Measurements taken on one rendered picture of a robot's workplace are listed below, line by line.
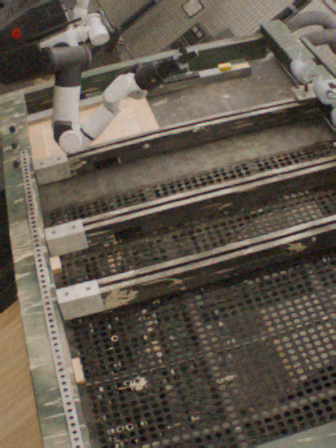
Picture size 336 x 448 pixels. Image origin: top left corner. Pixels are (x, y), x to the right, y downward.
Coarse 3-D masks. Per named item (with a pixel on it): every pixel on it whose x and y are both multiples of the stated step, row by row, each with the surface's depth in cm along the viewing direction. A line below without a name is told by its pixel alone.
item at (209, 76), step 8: (240, 64) 336; (248, 64) 335; (200, 72) 335; (208, 72) 334; (216, 72) 333; (224, 72) 333; (232, 72) 333; (240, 72) 334; (248, 72) 335; (184, 80) 331; (192, 80) 332; (200, 80) 332; (208, 80) 333; (216, 80) 334; (160, 88) 331; (168, 88) 332; (176, 88) 332; (184, 88) 333; (152, 96) 332; (80, 104) 329; (88, 104) 328; (96, 104) 329; (40, 112) 329; (48, 112) 328; (32, 120) 326; (40, 120) 327
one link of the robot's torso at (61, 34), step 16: (16, 0) 275; (32, 0) 266; (48, 0) 261; (64, 0) 264; (0, 16) 272; (16, 16) 263; (32, 16) 263; (48, 16) 264; (64, 16) 265; (0, 32) 263; (16, 32) 262; (32, 32) 266; (48, 32) 264; (64, 32) 266; (80, 32) 278; (0, 48) 268; (16, 48) 267; (32, 48) 267; (0, 64) 271; (16, 64) 271; (32, 64) 271; (16, 80) 275
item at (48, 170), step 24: (312, 96) 295; (192, 120) 299; (216, 120) 296; (240, 120) 297; (264, 120) 299; (288, 120) 301; (120, 144) 293; (144, 144) 294; (168, 144) 296; (192, 144) 298; (48, 168) 290; (72, 168) 293; (96, 168) 295
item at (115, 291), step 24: (264, 240) 241; (288, 240) 239; (312, 240) 241; (168, 264) 239; (192, 264) 238; (216, 264) 237; (240, 264) 239; (264, 264) 242; (72, 288) 237; (96, 288) 236; (120, 288) 235; (144, 288) 237; (168, 288) 238; (72, 312) 236
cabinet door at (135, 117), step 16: (80, 112) 328; (128, 112) 322; (144, 112) 319; (32, 128) 324; (48, 128) 322; (112, 128) 314; (128, 128) 312; (144, 128) 309; (32, 144) 314; (48, 144) 313; (96, 144) 307
